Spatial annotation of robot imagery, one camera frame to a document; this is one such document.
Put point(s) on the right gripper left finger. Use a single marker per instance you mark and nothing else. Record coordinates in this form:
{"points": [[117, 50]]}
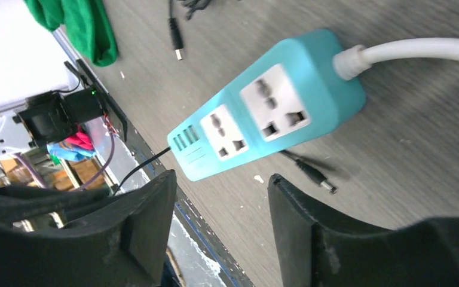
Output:
{"points": [[35, 234]]}

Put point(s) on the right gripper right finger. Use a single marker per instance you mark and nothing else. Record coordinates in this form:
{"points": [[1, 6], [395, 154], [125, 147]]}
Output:
{"points": [[318, 245]]}

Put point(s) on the teal power strip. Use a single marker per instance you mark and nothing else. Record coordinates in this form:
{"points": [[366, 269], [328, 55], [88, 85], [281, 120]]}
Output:
{"points": [[290, 95]]}

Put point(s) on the green cloth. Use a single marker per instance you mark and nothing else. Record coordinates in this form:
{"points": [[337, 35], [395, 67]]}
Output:
{"points": [[87, 26]]}

